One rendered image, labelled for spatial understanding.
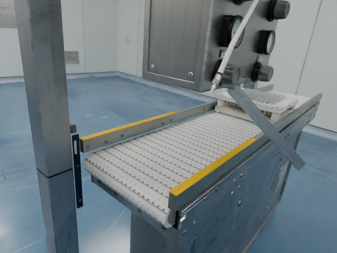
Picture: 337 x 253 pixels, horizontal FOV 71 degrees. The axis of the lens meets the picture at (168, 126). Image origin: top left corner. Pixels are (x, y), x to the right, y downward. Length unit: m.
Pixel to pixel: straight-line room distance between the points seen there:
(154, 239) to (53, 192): 0.30
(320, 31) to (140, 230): 3.31
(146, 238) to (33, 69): 0.52
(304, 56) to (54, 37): 3.40
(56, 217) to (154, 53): 0.46
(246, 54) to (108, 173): 0.35
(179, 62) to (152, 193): 0.25
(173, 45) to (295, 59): 3.44
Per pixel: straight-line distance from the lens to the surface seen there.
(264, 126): 0.55
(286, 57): 3.76
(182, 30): 0.31
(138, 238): 0.78
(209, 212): 0.56
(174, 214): 0.44
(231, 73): 0.30
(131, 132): 0.65
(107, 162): 0.55
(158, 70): 0.33
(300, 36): 3.72
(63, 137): 0.56
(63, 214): 0.66
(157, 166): 0.53
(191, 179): 0.43
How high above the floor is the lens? 1.07
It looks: 21 degrees down
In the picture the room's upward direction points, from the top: 5 degrees clockwise
